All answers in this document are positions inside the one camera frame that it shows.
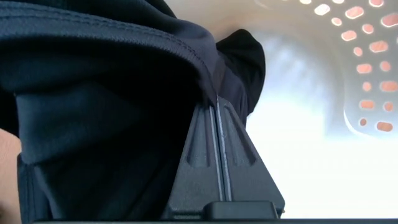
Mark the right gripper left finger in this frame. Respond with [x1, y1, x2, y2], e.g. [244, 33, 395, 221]
[160, 104, 225, 219]

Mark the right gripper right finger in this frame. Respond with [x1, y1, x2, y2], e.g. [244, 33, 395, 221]
[215, 95, 286, 218]

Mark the black garment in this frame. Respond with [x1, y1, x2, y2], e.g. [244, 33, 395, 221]
[0, 0, 267, 223]

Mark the white laundry basket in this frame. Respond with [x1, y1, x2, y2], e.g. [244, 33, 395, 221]
[164, 0, 398, 218]

